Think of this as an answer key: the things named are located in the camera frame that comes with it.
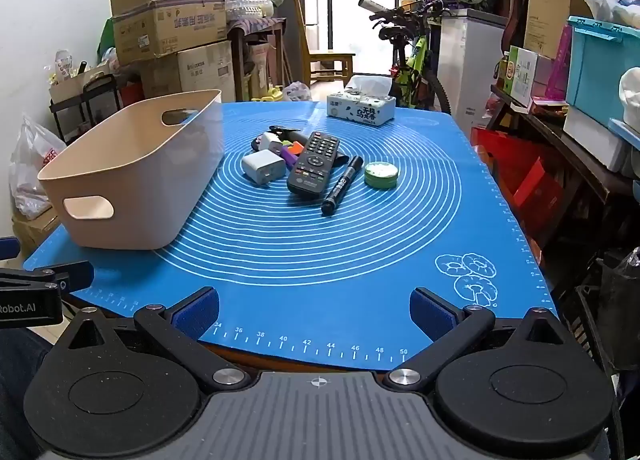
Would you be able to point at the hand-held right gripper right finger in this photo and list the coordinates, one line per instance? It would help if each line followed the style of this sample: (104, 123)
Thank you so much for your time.
(430, 314)

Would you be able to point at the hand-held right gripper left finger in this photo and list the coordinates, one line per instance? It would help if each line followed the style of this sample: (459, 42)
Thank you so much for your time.
(197, 314)

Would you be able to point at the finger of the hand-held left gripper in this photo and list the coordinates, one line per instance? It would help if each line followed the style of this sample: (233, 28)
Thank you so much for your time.
(70, 274)

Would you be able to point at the beige plastic basket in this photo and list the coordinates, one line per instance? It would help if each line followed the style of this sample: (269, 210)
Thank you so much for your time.
(135, 174)

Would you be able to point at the large white charger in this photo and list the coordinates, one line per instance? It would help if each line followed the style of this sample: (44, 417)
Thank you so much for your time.
(261, 165)

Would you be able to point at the person's dark trouser leg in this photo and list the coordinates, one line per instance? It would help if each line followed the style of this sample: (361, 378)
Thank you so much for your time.
(15, 390)

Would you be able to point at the white red plastic bag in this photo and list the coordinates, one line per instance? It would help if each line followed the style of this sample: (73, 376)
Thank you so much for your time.
(32, 164)

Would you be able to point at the blue silicone mat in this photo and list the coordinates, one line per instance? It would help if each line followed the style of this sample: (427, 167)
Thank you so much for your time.
(310, 260)

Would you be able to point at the green round tin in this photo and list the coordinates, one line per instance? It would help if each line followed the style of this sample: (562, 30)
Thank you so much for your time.
(381, 174)

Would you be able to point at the black marker pen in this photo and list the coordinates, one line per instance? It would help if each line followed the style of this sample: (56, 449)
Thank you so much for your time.
(342, 185)

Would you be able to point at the black plastic crate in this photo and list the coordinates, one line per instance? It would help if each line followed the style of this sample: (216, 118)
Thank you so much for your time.
(600, 300)

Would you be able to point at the black metal rack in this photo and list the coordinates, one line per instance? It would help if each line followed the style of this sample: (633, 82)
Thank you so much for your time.
(95, 99)

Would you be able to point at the purple small gadget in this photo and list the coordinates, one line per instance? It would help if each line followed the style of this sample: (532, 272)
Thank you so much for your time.
(289, 155)

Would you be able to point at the small white adapter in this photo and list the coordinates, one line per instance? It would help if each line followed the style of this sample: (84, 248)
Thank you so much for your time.
(270, 140)

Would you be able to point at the black remote control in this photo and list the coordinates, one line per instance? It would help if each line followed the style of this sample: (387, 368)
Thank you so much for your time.
(314, 164)

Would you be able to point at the orange small gadget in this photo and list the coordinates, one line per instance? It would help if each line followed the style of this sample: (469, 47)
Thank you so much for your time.
(297, 147)

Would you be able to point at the black clip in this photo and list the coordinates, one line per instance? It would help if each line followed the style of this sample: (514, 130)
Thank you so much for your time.
(287, 132)

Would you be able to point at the white tissue pack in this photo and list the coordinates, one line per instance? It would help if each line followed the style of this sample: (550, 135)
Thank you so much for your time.
(361, 107)

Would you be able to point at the dark wooden shelf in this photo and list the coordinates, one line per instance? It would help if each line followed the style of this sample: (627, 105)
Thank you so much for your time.
(575, 149)

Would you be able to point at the yellow bag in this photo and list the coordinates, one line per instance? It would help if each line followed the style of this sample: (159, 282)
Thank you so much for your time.
(267, 95)

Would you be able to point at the grey plastic bag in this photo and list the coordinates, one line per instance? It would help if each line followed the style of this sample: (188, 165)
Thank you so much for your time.
(297, 91)

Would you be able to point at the white chest freezer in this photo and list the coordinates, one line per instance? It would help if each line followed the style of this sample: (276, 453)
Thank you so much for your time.
(470, 64)

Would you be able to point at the green black bicycle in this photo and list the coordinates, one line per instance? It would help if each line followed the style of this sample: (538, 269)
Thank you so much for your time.
(415, 59)

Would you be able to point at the green white carton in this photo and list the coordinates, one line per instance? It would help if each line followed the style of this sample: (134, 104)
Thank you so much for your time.
(522, 74)

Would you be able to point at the open brown cardboard box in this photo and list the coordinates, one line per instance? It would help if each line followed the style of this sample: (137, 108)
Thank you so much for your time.
(165, 24)

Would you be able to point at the wooden chair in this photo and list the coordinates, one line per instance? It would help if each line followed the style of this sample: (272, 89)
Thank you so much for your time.
(325, 59)

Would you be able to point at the pink plastic case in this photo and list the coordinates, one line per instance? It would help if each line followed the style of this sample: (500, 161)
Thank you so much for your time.
(559, 64)

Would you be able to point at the dark wooden side table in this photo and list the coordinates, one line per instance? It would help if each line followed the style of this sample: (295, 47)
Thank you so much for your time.
(255, 29)

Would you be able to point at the blue plastic storage bin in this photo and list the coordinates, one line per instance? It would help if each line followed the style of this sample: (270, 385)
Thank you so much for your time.
(597, 69)

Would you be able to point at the tall brown cardboard box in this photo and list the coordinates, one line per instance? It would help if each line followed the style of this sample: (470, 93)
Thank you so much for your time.
(550, 4)

